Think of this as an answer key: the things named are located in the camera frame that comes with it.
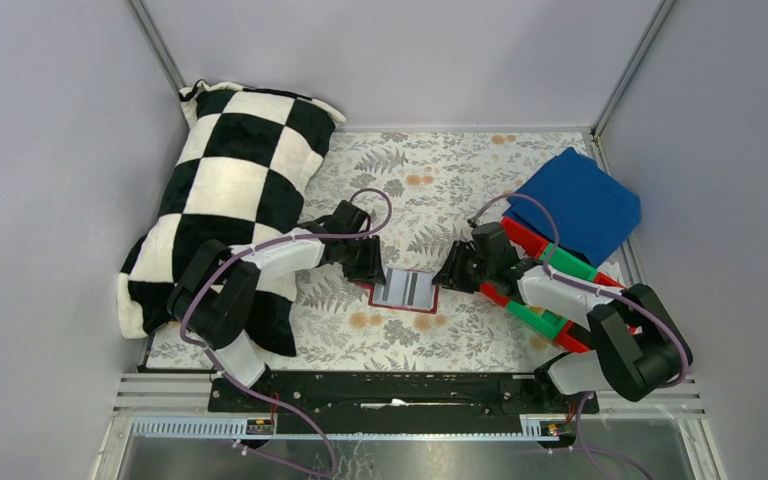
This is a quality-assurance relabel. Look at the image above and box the red leather card holder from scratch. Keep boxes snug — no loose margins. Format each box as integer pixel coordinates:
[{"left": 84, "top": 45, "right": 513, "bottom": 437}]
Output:
[{"left": 359, "top": 266, "right": 440, "bottom": 314}]

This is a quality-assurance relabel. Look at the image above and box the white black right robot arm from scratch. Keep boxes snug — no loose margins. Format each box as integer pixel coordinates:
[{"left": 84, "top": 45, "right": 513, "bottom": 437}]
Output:
[{"left": 432, "top": 223, "right": 692, "bottom": 402}]

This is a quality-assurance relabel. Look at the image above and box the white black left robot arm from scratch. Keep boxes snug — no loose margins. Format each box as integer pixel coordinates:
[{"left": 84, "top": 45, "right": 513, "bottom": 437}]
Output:
[{"left": 166, "top": 200, "right": 386, "bottom": 388}]

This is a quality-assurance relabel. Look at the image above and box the floral patterned table mat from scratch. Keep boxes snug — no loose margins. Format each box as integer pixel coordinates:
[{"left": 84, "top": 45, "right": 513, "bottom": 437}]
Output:
[{"left": 264, "top": 132, "right": 592, "bottom": 372}]

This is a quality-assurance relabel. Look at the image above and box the folded blue cloth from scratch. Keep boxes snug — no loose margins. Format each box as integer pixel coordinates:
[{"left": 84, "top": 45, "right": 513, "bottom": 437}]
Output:
[{"left": 516, "top": 147, "right": 642, "bottom": 267}]

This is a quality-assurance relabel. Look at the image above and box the black white checkered pillow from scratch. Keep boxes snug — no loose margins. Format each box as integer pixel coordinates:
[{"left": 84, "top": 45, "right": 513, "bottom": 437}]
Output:
[{"left": 116, "top": 80, "right": 345, "bottom": 339}]

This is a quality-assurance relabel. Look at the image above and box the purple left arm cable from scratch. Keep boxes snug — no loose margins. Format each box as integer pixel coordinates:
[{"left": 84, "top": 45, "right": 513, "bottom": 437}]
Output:
[{"left": 178, "top": 188, "right": 394, "bottom": 480}]

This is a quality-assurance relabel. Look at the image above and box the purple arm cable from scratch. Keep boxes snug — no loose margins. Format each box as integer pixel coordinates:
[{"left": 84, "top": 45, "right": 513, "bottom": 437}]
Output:
[
  {"left": 466, "top": 192, "right": 691, "bottom": 480},
  {"left": 178, "top": 188, "right": 394, "bottom": 480}
]

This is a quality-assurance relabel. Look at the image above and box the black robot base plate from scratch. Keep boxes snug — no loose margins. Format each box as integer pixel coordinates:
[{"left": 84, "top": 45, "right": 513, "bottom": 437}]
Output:
[{"left": 208, "top": 371, "right": 580, "bottom": 435}]

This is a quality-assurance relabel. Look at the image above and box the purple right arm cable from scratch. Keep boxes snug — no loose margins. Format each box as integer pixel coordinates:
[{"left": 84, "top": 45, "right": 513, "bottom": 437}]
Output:
[{"left": 466, "top": 192, "right": 691, "bottom": 480}]

